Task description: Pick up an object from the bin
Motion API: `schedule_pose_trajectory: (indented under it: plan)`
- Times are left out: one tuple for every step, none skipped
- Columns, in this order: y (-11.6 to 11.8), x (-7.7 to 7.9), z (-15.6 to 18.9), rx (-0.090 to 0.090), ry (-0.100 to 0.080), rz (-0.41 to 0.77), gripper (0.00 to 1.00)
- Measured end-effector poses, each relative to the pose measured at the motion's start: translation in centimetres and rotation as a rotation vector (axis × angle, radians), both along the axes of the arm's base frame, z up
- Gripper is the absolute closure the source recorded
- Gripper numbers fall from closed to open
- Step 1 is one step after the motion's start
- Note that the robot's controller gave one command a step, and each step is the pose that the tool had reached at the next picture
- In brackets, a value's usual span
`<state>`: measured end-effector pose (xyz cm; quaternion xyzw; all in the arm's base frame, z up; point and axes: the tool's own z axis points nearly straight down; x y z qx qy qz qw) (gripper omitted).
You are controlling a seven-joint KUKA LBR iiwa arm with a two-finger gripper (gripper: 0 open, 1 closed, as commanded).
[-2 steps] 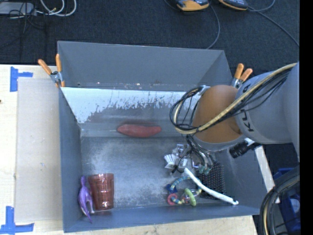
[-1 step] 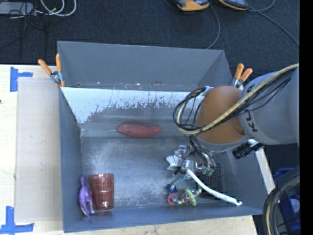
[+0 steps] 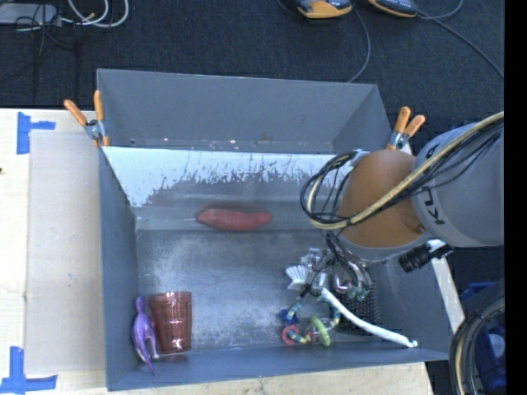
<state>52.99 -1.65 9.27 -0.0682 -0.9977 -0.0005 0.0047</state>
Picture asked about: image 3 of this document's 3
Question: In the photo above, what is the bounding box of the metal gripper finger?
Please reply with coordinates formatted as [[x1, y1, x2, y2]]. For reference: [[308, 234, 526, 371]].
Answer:
[[300, 248, 330, 272], [301, 271, 331, 298]]

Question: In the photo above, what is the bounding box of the white pleated paper cup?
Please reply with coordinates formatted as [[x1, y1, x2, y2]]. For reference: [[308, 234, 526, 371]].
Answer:
[[285, 264, 310, 292]]

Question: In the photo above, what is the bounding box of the black mesh cup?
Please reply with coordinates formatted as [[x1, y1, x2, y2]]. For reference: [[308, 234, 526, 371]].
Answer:
[[333, 281, 382, 337]]

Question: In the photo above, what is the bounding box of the grey metal bin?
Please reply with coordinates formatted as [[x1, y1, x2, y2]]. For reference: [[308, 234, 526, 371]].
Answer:
[[96, 68, 453, 393]]

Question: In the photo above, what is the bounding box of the red-brown toy sweet potato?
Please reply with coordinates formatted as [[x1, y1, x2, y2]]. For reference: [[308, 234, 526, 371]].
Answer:
[[196, 207, 273, 233]]

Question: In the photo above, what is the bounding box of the red translucent plastic cup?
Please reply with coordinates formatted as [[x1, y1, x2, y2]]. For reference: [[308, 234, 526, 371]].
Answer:
[[147, 290, 194, 356]]

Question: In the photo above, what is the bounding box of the purple toy dinosaur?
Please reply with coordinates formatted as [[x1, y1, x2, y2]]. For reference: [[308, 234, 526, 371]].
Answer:
[[130, 295, 161, 376]]

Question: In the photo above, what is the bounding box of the pale wood board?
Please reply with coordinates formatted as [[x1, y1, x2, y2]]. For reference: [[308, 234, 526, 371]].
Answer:
[[23, 131, 109, 376]]

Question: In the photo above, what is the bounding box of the white rope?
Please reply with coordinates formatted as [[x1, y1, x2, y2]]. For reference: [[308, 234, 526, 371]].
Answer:
[[319, 287, 419, 349]]

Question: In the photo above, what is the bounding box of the multicolour ring chain toy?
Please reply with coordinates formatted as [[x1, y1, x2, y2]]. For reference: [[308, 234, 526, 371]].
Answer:
[[279, 300, 343, 348]]

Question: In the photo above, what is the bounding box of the black cylinder on white bracket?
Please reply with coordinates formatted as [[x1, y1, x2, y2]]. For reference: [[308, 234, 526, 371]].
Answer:
[[398, 239, 455, 274]]

